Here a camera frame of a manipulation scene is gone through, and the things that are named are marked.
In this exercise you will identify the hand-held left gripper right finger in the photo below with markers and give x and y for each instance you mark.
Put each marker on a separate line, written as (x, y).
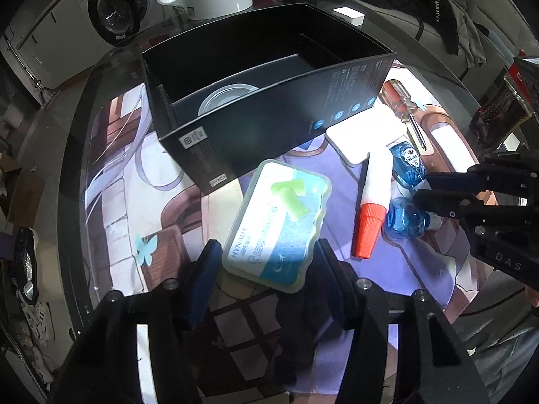
(332, 280)

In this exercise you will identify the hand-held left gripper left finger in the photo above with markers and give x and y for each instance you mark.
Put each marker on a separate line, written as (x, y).
(206, 275)

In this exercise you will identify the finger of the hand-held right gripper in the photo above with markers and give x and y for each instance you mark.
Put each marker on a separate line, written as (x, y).
(442, 201)
(454, 180)

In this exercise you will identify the blue correction tape dispenser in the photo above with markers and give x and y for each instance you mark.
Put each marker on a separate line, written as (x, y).
(404, 219)
(406, 164)

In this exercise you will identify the white glue bottle red cap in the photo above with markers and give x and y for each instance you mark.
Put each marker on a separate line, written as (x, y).
(372, 202)

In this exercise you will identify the white case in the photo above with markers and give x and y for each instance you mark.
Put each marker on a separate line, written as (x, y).
(358, 134)

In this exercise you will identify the black cardboard box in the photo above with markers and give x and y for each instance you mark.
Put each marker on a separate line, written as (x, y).
(261, 134)

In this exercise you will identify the printed table mat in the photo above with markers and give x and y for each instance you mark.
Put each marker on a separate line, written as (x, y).
(168, 227)

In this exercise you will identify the black red package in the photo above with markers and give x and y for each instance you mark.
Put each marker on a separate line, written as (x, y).
(505, 101)

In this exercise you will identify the person's grey clothing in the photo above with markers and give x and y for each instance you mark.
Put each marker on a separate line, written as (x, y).
(501, 362)

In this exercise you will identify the grey cloth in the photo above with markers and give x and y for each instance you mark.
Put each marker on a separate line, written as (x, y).
(471, 38)

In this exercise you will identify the silver round disc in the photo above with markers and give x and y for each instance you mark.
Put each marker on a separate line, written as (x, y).
(223, 99)

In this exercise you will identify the dark bag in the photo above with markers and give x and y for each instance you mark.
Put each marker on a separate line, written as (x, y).
(26, 261)

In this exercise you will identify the small white adapter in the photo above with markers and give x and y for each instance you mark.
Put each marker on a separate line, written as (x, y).
(349, 17)

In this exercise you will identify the brown cardboard box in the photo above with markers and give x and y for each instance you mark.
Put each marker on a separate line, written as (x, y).
(25, 195)

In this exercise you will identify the white washing machine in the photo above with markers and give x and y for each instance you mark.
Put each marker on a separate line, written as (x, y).
(113, 8)

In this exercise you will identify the white kitchen cabinet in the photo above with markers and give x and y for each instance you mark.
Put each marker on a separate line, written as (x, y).
(42, 38)

